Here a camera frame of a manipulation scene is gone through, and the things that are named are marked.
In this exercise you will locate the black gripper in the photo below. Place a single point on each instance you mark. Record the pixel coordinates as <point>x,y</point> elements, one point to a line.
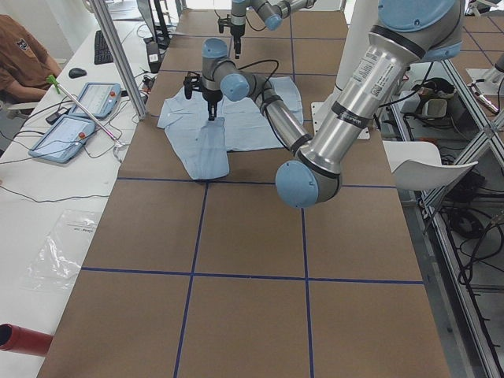
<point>237,32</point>
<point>211,98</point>

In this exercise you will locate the light blue button-up shirt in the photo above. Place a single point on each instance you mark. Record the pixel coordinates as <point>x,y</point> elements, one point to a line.
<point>202,145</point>

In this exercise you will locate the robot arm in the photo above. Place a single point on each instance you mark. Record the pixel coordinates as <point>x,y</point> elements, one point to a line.
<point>404,33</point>
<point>272,16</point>

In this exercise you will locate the black power adapter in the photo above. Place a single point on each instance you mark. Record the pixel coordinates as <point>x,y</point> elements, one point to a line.
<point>153,56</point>

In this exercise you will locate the upper blue teach pendant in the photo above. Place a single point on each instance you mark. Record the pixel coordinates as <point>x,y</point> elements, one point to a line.
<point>100,98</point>

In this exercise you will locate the blue teach pendant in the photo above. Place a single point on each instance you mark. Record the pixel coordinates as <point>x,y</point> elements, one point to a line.
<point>63,140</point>
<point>100,98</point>

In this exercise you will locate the black keyboard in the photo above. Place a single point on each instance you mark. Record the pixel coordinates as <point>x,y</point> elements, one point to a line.
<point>102,53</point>

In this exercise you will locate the black computer mouse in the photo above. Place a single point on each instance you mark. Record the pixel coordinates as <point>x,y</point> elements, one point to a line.
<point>77,73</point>

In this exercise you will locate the lower blue teach pendant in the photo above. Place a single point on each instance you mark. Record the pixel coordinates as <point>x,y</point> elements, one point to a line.
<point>63,140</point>

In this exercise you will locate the green-tipped reach stick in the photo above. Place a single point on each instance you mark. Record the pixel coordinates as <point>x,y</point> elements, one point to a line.
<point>53,81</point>

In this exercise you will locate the person in brown shirt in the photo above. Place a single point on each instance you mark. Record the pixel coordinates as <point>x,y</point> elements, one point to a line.
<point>25,64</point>

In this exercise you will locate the white chair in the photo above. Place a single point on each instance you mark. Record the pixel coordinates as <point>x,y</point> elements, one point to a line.
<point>417,166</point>

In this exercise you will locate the clear plastic bag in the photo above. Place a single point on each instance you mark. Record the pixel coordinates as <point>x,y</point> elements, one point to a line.
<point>58,262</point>

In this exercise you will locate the red cylinder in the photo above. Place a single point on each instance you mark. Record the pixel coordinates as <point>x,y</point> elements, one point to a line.
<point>24,341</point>

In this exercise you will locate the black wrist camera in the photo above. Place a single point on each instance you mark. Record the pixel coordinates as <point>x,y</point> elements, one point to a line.
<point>192,83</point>
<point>224,22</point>

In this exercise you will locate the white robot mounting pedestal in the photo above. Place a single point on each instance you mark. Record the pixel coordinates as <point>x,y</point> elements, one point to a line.
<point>363,18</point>

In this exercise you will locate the aluminium frame post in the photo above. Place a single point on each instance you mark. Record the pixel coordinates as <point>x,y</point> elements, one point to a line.
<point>120,60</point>

